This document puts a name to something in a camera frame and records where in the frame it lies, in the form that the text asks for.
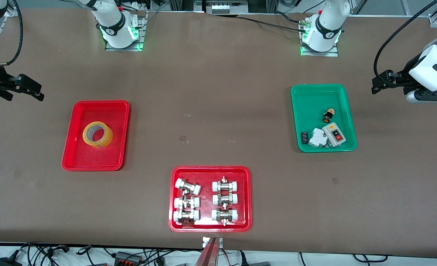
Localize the yellow tape roll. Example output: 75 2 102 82
82 121 113 150

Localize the green plastic tray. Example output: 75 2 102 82
291 84 358 153

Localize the empty-type red plastic tray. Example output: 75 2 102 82
62 100 130 171

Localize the red tray with fittings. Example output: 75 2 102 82
168 166 252 233

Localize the white circuit breaker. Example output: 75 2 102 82
308 128 330 148

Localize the grey terminal block unit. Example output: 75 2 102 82
205 0 249 14

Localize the white-capped brass pipe fitting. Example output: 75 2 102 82
173 209 200 226
212 176 239 192
211 208 239 226
174 196 200 210
212 193 239 207

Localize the tilted white-capped brass fitting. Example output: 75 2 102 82
175 178 202 195

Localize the grey orange connector block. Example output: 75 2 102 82
115 251 143 265

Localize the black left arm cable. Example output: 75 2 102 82
373 0 437 78

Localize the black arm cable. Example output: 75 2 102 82
0 0 23 66
373 0 437 78

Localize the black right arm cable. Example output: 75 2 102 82
0 0 23 66

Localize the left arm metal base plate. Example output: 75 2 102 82
300 15 339 57

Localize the white switch box red button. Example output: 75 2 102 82
322 122 346 147

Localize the black cable on table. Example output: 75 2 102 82
237 11 312 32

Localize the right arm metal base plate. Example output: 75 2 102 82
105 11 147 51

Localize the black tangled floor cable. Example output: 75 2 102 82
18 242 71 266

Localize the black looped floor cable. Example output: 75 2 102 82
353 254 389 263

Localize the silver metal mounting bracket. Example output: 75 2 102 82
202 236 223 249

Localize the red metal camera post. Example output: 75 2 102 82
194 238 221 266

